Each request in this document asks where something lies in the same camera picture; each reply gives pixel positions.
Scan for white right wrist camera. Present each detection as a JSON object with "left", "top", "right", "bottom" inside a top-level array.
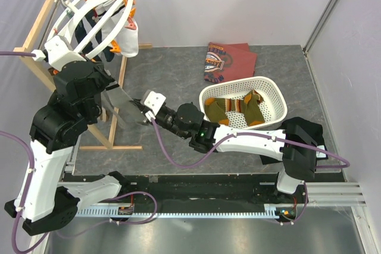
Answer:
[{"left": 140, "top": 90, "right": 166, "bottom": 122}]

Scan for white sock black stripes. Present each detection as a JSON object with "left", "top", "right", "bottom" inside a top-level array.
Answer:
[{"left": 101, "top": 4, "right": 139, "bottom": 58}]

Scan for grey sock black stripes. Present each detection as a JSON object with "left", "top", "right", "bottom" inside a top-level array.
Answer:
[{"left": 101, "top": 85, "right": 145, "bottom": 128}]

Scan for white perforated plastic basket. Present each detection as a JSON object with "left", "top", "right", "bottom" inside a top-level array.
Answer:
[{"left": 199, "top": 76, "right": 288, "bottom": 129}]

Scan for olive striped sock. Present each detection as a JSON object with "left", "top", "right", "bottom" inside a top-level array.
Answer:
[
  {"left": 242, "top": 89, "right": 265, "bottom": 127},
  {"left": 204, "top": 98, "right": 247, "bottom": 126}
]

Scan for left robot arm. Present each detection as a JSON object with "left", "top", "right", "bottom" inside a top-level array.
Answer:
[{"left": 4, "top": 61, "right": 131, "bottom": 236}]

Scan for wooden drying rack frame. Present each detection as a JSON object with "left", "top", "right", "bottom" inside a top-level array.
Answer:
[{"left": 13, "top": 0, "right": 152, "bottom": 150}]

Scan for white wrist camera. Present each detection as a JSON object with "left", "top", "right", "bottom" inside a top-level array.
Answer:
[
  {"left": 32, "top": 35, "right": 86, "bottom": 71},
  {"left": 140, "top": 90, "right": 166, "bottom": 122}
]

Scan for dark navy sock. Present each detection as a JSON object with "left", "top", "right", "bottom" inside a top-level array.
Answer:
[{"left": 74, "top": 8, "right": 115, "bottom": 62}]

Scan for red printed t-shirt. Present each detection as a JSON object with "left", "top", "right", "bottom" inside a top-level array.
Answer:
[{"left": 204, "top": 42, "right": 258, "bottom": 83}]

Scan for black folded garment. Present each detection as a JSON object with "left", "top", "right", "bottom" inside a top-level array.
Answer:
[{"left": 279, "top": 117, "right": 326, "bottom": 176}]

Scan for aluminium frame rail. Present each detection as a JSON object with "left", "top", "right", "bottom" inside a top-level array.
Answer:
[{"left": 261, "top": 182, "right": 366, "bottom": 208}]

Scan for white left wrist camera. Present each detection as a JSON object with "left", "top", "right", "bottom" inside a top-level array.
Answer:
[{"left": 32, "top": 35, "right": 86, "bottom": 71}]

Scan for slotted cable duct rail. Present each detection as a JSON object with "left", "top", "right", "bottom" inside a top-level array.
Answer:
[{"left": 76, "top": 204, "right": 296, "bottom": 219}]

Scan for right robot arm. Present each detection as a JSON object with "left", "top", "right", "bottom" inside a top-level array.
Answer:
[{"left": 129, "top": 99, "right": 317, "bottom": 203}]

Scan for white round sock hanger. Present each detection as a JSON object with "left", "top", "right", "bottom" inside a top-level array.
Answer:
[{"left": 60, "top": 0, "right": 136, "bottom": 59}]

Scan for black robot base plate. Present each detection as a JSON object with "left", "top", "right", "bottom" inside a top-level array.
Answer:
[{"left": 117, "top": 173, "right": 309, "bottom": 215}]

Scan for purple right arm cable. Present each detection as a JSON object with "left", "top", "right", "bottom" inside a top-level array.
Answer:
[{"left": 151, "top": 118, "right": 351, "bottom": 169}]

